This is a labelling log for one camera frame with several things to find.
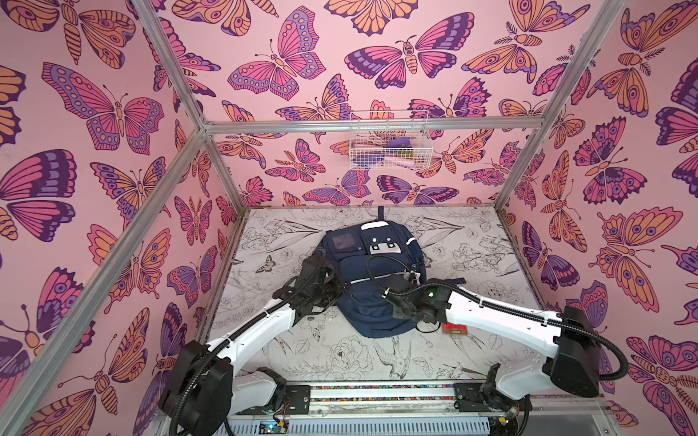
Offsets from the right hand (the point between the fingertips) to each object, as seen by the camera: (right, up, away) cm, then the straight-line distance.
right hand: (400, 304), depth 80 cm
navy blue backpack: (-7, +14, +16) cm, 22 cm away
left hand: (-14, +7, +3) cm, 16 cm away
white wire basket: (-1, +54, +16) cm, 56 cm away
